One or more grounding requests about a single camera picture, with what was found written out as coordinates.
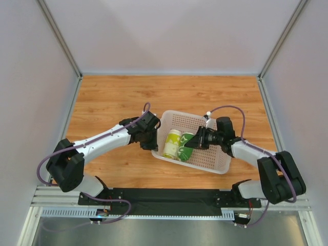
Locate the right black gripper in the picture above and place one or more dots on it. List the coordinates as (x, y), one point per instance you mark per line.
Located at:
(201, 138)

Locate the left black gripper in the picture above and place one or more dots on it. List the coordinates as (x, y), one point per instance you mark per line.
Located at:
(149, 143)

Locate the green patterned towel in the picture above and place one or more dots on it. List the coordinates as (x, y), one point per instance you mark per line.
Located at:
(185, 153)

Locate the cream yellow crocodile towel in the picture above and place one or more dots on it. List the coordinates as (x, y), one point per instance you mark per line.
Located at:
(172, 144)

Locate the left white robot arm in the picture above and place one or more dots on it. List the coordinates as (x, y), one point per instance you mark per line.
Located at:
(66, 164)

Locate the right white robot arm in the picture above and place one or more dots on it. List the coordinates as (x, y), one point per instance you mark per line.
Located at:
(280, 179)

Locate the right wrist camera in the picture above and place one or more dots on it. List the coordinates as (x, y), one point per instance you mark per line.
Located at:
(208, 119)

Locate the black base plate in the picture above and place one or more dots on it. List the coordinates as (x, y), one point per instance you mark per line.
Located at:
(179, 202)

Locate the grey slotted cable duct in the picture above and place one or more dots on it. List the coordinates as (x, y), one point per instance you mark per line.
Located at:
(96, 213)

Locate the aluminium front rail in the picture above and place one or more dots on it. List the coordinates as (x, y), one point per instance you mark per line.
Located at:
(54, 197)

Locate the left aluminium frame post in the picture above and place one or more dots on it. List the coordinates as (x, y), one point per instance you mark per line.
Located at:
(59, 37)

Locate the aluminium frame post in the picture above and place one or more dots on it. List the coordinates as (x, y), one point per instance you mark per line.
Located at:
(283, 37)
(59, 37)

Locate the right aluminium frame post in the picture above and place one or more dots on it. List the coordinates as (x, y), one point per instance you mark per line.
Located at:
(283, 37)

